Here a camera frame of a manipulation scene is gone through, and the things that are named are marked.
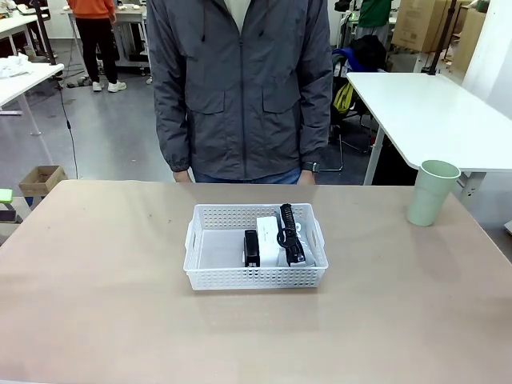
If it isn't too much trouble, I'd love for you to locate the small white cardboard box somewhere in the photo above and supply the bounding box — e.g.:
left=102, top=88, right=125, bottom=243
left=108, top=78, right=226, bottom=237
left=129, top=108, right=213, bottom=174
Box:
left=255, top=215, right=290, bottom=267

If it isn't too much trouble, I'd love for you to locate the black stapler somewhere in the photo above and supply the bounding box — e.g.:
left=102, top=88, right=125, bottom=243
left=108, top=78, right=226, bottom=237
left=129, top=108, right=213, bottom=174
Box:
left=242, top=229, right=262, bottom=269

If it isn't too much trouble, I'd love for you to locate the person's left forearm grey sleeve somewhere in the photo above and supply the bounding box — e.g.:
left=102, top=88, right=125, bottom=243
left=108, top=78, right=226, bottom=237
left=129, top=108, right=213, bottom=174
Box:
left=298, top=75, right=334, bottom=166

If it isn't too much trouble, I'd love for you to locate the person's right forearm grey sleeve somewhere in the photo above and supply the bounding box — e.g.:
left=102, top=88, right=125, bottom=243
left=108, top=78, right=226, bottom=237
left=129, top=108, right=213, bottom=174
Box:
left=152, top=79, right=191, bottom=174

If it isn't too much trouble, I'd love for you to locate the white perforated plastic basket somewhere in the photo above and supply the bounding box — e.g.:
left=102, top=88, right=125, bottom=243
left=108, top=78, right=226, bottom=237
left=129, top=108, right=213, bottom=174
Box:
left=182, top=202, right=330, bottom=292

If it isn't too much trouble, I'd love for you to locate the black ribbed hand tool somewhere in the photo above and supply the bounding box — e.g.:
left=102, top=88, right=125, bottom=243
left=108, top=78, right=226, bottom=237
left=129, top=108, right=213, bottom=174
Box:
left=275, top=203, right=307, bottom=266

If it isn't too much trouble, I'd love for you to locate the person in grey jacket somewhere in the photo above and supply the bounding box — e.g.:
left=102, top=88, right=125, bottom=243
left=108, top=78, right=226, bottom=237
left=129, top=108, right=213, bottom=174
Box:
left=146, top=0, right=334, bottom=186

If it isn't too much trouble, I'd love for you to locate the pale green plastic cup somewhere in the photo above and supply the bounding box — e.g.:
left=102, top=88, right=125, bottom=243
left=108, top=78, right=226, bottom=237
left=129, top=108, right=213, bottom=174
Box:
left=406, top=159, right=462, bottom=228

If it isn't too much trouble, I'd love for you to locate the large white desk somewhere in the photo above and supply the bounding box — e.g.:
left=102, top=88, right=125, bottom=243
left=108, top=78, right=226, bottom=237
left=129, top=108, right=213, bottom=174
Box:
left=345, top=71, right=512, bottom=201

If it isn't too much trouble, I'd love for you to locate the black backpack on chair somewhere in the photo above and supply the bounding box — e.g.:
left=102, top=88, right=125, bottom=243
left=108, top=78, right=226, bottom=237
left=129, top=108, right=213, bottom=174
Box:
left=330, top=34, right=390, bottom=121

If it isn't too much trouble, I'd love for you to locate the small open cardboard box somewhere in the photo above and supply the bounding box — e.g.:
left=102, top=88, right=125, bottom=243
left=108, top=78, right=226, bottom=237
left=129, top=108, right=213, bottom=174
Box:
left=18, top=165, right=69, bottom=199

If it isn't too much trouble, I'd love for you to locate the white metal workbench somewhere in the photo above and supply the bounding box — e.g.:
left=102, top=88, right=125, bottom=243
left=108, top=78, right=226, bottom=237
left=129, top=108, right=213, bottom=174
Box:
left=114, top=0, right=151, bottom=77

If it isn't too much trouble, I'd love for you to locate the person in orange top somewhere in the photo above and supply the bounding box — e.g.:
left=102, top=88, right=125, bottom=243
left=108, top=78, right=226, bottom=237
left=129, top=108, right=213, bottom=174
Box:
left=66, top=0, right=127, bottom=94

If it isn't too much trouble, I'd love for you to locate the person in green top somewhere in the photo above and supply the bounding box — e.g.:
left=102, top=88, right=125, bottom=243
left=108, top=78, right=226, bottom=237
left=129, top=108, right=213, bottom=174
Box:
left=357, top=0, right=394, bottom=30

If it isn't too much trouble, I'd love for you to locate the white desk with cloth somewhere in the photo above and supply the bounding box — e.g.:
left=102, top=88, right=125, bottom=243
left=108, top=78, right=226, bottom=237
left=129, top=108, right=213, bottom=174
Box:
left=0, top=59, right=66, bottom=138

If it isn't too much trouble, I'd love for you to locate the large brown cardboard box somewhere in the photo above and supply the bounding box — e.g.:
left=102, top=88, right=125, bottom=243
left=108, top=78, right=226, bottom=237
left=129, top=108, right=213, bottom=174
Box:
left=390, top=0, right=473, bottom=54

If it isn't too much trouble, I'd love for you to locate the black pole stand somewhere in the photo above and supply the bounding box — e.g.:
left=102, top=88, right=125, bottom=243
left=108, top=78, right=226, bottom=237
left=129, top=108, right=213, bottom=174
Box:
left=422, top=0, right=458, bottom=76

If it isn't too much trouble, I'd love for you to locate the black tripod stand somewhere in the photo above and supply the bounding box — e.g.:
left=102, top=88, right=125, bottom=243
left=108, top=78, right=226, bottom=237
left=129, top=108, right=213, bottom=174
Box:
left=28, top=0, right=58, bottom=66

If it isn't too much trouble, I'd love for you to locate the crumpled white cloth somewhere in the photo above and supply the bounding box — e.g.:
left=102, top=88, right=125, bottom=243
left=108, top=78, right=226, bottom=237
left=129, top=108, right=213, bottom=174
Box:
left=0, top=55, right=34, bottom=79

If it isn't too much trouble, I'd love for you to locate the tall brown cardboard box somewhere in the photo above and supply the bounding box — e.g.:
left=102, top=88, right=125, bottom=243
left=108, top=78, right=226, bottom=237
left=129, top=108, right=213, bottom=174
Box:
left=453, top=7, right=487, bottom=74

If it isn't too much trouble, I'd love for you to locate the thin black floor cable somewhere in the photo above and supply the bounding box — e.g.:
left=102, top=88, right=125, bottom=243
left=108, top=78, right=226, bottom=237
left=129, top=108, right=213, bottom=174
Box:
left=51, top=75, right=80, bottom=180

